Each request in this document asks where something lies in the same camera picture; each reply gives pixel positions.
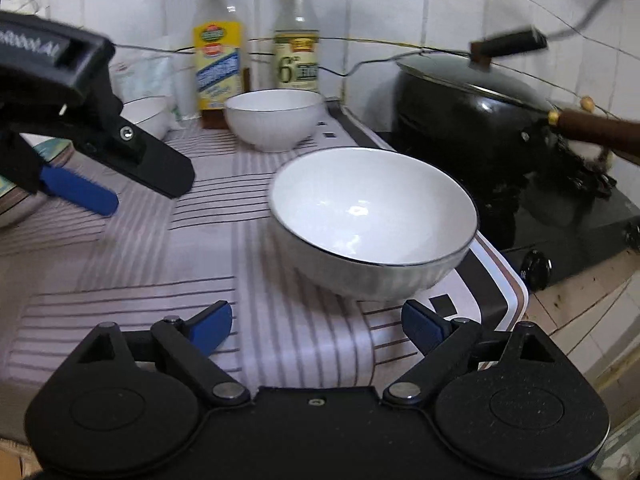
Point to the black gas stove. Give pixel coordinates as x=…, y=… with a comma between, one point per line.
x=539, y=205

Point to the large white ribbed bowl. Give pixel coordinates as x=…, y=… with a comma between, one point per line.
x=370, y=224

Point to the yellow-label cooking wine bottle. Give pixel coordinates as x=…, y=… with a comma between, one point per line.
x=221, y=66

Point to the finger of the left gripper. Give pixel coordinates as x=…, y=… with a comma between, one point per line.
x=62, y=183

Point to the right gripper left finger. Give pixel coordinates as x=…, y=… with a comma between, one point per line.
x=182, y=350

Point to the small white ribbed bowl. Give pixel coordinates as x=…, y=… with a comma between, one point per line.
x=274, y=121

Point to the striped table mat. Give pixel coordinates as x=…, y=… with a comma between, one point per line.
x=64, y=270

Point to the white plastic bag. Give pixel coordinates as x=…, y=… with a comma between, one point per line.
x=138, y=73

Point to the black wok with lid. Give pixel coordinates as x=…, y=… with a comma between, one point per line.
x=466, y=78

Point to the white vinegar bottle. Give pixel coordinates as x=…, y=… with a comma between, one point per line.
x=295, y=46

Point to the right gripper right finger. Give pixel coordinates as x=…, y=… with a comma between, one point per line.
x=445, y=347

